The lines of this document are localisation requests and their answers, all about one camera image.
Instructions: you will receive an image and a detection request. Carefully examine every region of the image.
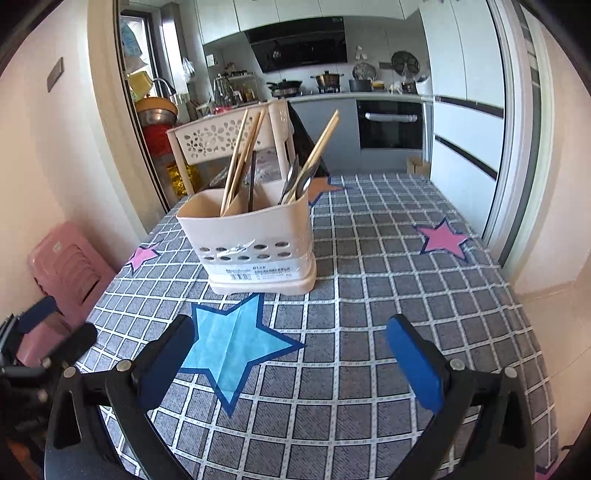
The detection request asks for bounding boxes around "beige plastic utensil holder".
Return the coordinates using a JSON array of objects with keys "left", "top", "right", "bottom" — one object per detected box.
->
[{"left": 176, "top": 180, "right": 317, "bottom": 295}]

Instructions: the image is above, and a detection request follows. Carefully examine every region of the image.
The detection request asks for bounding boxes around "white refrigerator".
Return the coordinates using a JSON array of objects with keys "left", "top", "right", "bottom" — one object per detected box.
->
[{"left": 420, "top": 1, "right": 506, "bottom": 236}]

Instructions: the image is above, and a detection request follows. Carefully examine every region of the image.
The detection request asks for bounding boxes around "cardboard box on floor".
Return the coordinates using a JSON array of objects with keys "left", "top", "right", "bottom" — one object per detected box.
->
[{"left": 407, "top": 157, "right": 431, "bottom": 178}]

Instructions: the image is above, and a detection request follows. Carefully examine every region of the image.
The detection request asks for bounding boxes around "pink plastic stool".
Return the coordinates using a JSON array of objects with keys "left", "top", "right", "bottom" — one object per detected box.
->
[{"left": 17, "top": 222, "right": 115, "bottom": 367}]

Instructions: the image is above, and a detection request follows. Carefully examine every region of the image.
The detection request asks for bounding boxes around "cooking pot on stove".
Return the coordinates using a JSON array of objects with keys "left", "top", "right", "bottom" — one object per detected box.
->
[{"left": 311, "top": 71, "right": 342, "bottom": 92}]

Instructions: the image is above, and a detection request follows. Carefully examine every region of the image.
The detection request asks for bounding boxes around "stainless steel bowl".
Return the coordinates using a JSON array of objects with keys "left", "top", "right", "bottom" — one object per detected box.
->
[{"left": 137, "top": 108, "right": 177, "bottom": 128}]

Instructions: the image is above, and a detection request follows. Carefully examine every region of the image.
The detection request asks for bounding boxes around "black-handled utensil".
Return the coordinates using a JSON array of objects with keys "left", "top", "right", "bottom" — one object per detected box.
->
[{"left": 247, "top": 151, "right": 257, "bottom": 212}]

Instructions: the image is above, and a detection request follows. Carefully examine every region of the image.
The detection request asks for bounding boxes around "dark metal spoon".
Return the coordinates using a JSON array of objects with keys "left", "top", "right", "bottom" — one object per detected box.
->
[{"left": 279, "top": 156, "right": 300, "bottom": 204}]

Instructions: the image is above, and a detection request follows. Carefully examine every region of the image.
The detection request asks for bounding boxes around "beige flower-pattern storage cart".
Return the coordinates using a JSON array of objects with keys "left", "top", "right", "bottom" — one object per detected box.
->
[{"left": 166, "top": 99, "right": 296, "bottom": 195}]

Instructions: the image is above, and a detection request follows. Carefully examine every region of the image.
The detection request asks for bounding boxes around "grey checkered tablecloth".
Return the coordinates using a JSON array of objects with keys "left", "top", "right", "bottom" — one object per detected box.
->
[{"left": 75, "top": 172, "right": 562, "bottom": 480}]

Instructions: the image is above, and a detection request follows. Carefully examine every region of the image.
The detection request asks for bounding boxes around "black range hood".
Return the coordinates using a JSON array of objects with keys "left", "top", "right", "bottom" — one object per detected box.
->
[{"left": 245, "top": 17, "right": 348, "bottom": 73}]

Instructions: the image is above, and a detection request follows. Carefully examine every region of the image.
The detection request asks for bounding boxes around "black built-in oven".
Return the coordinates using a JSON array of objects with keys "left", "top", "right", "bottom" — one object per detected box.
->
[{"left": 356, "top": 100, "right": 424, "bottom": 150}]

